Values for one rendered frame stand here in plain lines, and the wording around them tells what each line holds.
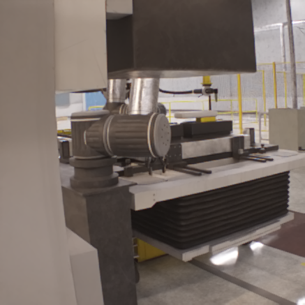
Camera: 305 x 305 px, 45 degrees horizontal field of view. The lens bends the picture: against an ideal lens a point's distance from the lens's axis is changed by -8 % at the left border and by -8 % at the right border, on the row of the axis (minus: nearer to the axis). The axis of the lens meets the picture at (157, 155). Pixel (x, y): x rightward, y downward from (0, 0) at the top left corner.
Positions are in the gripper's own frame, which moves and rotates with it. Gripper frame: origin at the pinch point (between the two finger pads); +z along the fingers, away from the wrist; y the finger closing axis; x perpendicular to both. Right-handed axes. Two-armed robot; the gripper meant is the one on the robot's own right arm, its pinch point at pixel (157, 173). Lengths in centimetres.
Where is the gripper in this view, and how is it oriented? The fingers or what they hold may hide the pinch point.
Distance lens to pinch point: 219.4
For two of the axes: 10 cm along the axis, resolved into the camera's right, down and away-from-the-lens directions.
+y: -7.8, 1.3, -6.2
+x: 6.3, 0.9, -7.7
